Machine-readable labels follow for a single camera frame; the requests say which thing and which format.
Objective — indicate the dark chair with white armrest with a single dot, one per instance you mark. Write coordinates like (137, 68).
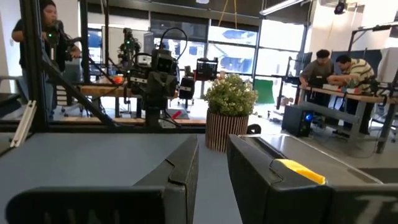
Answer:
(7, 99)

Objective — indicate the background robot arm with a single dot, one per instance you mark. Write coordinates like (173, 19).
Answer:
(127, 46)

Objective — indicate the black ceiling spotlight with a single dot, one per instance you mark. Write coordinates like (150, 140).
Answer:
(339, 7)

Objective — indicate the person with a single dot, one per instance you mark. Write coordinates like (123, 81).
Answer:
(51, 18)
(357, 70)
(317, 70)

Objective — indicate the wooden table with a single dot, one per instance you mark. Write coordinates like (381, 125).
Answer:
(99, 90)

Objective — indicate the black aluminium table frame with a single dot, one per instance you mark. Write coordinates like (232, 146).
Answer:
(34, 62)

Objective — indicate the black caster wheel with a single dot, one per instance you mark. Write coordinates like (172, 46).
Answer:
(254, 129)

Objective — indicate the black office chair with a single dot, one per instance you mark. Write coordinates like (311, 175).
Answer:
(186, 88)

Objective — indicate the artificial plant in striped pot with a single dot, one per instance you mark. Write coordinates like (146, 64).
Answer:
(227, 130)

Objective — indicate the black monitor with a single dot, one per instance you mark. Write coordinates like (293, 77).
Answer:
(206, 70)

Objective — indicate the green board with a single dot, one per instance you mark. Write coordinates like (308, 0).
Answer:
(264, 91)

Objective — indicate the white aluminium bar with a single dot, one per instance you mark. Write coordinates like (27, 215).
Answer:
(23, 124)

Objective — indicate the black computer case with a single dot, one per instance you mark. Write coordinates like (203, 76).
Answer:
(295, 121)

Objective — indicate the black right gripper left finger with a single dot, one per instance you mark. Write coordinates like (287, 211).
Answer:
(155, 202)

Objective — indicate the ceiling light bar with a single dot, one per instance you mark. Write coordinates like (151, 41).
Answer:
(280, 6)

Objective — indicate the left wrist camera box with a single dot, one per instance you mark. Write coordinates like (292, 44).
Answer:
(164, 63)

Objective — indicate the wooden desk with grey frame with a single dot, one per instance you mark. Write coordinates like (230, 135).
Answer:
(357, 98)

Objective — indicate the clear plastic basket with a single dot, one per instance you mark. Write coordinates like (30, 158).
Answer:
(311, 155)

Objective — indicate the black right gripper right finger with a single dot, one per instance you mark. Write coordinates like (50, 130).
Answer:
(258, 193)

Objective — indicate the black desk stand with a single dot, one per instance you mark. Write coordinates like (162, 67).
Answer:
(286, 79)

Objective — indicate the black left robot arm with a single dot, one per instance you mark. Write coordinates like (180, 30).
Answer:
(152, 115)

